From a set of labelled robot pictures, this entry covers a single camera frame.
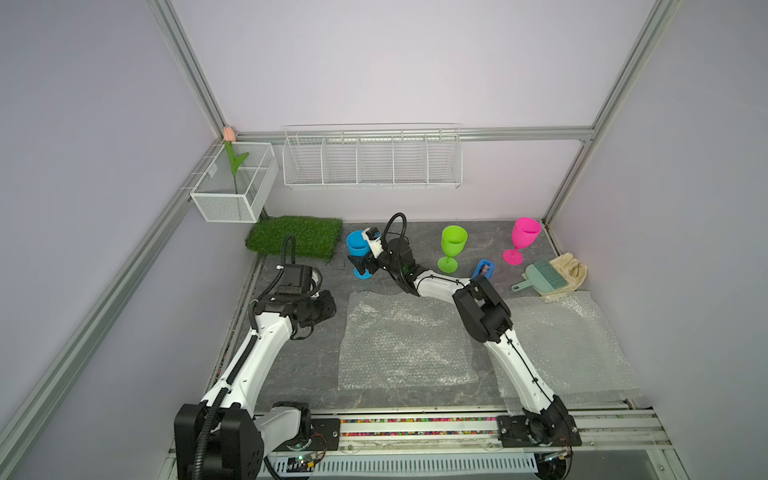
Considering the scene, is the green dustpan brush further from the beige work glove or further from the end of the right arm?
the end of the right arm

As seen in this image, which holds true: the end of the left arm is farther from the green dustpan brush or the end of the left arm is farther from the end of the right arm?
the green dustpan brush

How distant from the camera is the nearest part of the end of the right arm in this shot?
823mm

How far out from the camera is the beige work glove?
1.01 metres

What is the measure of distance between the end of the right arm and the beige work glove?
0.49 meters
